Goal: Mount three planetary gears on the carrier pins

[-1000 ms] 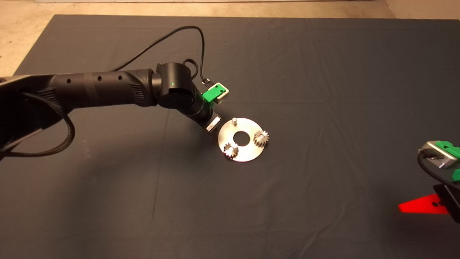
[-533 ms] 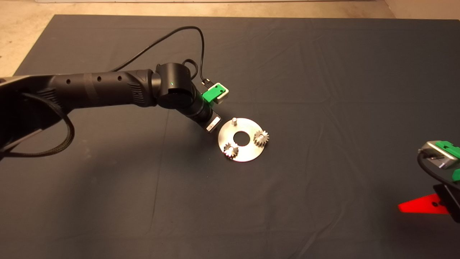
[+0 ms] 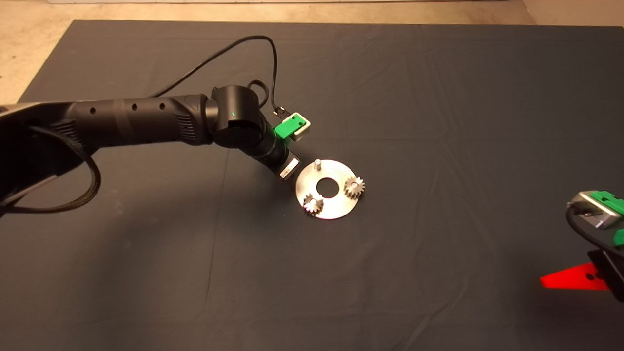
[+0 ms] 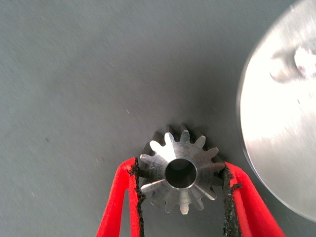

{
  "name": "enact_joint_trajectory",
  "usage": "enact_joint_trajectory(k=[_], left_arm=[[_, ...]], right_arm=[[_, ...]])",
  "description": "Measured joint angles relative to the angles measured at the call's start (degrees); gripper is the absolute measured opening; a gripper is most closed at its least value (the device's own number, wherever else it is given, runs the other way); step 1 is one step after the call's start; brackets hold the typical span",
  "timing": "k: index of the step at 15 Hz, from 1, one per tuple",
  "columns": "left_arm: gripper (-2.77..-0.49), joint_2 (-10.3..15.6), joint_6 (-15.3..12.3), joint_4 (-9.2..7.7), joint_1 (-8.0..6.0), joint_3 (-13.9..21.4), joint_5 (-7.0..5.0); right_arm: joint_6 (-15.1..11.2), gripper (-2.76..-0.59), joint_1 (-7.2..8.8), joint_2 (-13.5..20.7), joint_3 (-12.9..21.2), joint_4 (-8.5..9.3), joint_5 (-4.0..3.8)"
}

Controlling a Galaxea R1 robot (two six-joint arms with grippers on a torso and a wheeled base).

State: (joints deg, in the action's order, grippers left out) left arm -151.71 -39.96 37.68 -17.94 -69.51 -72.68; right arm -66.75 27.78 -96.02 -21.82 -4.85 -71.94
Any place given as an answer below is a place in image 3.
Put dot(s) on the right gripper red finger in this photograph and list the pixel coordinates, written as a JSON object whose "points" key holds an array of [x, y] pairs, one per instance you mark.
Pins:
{"points": [[569, 280]]}

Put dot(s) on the green left camera mount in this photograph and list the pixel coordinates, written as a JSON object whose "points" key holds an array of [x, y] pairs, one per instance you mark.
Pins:
{"points": [[287, 127]]}

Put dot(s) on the round metal carrier plate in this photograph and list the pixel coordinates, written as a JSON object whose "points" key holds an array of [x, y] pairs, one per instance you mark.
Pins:
{"points": [[336, 209]]}

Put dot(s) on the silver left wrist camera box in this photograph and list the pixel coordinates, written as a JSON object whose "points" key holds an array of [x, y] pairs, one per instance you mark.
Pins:
{"points": [[303, 132]]}

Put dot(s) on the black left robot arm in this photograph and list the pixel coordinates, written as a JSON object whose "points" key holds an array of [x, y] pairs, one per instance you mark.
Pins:
{"points": [[136, 122]]}

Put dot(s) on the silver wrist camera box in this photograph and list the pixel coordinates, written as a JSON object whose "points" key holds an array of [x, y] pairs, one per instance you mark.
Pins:
{"points": [[303, 132], [589, 213]]}

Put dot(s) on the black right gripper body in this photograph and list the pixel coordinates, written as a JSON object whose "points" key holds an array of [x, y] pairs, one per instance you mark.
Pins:
{"points": [[612, 274]]}

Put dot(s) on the green right camera mount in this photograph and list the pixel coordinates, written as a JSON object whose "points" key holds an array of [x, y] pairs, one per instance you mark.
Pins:
{"points": [[609, 201]]}

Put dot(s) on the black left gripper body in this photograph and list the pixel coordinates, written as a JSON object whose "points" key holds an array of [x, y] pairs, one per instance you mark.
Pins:
{"points": [[283, 163]]}

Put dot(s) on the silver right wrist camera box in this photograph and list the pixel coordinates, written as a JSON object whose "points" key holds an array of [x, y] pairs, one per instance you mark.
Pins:
{"points": [[589, 213]]}

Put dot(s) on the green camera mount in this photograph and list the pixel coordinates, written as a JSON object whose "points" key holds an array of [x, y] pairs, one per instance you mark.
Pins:
{"points": [[609, 201], [287, 127]]}

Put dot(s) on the small steel planetary gear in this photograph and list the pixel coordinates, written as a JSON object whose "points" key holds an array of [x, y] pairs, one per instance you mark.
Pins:
{"points": [[355, 189], [313, 204]]}

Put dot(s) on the dark grey table cloth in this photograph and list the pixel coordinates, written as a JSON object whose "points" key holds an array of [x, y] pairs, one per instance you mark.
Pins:
{"points": [[438, 97]]}

